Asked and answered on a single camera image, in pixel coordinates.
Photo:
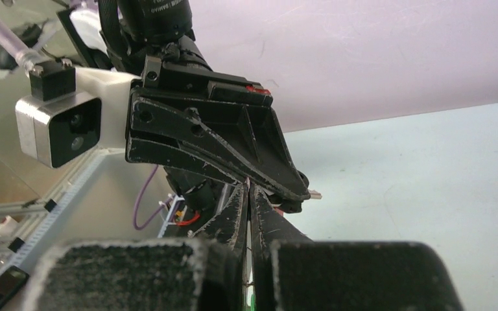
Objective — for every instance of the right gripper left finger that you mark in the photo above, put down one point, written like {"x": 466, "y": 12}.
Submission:
{"x": 201, "y": 272}

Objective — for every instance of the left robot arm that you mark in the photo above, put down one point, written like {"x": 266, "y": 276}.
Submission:
{"x": 133, "y": 30}

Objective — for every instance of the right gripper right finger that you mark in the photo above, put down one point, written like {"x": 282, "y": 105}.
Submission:
{"x": 293, "y": 272}

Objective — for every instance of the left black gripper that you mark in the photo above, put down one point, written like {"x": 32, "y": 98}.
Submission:
{"x": 222, "y": 128}

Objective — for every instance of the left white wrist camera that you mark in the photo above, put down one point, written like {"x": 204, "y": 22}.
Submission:
{"x": 71, "y": 110}

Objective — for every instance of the left controller board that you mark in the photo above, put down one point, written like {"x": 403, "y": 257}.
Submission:
{"x": 180, "y": 219}

